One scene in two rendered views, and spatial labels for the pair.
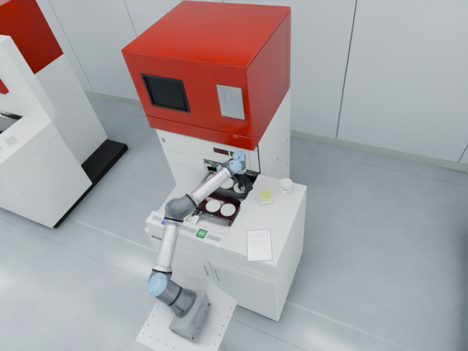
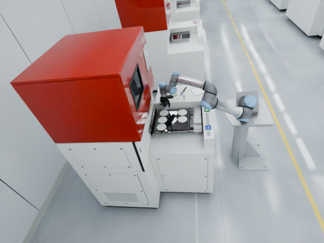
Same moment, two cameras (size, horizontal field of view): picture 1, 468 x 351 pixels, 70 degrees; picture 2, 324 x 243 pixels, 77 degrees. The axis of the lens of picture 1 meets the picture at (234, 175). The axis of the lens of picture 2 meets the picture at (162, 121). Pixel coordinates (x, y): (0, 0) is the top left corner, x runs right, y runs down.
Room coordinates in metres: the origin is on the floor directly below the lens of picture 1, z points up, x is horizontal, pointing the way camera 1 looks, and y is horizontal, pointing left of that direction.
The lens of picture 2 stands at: (2.10, 1.63, 2.37)
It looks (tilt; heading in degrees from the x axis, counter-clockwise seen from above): 42 degrees down; 252
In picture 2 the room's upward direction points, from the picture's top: 11 degrees counter-clockwise
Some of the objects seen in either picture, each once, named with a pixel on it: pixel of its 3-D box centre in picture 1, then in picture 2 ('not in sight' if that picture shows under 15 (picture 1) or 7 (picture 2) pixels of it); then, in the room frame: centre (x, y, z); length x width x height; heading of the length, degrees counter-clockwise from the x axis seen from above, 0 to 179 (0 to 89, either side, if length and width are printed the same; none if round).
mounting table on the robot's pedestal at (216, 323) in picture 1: (191, 320); (245, 115); (0.72, 0.38, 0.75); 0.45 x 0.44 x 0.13; 149
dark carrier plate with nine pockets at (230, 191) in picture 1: (220, 194); (172, 119); (1.49, 0.12, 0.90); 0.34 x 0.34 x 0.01; 58
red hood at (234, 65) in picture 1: (216, 71); (100, 83); (2.05, 0.00, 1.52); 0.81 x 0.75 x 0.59; 58
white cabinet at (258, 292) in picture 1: (232, 246); (185, 143); (1.36, 0.11, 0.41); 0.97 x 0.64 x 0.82; 58
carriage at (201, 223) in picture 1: (205, 228); (197, 119); (1.26, 0.24, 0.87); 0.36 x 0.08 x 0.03; 58
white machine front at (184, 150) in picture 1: (207, 154); (147, 124); (1.79, 0.17, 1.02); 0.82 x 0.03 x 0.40; 58
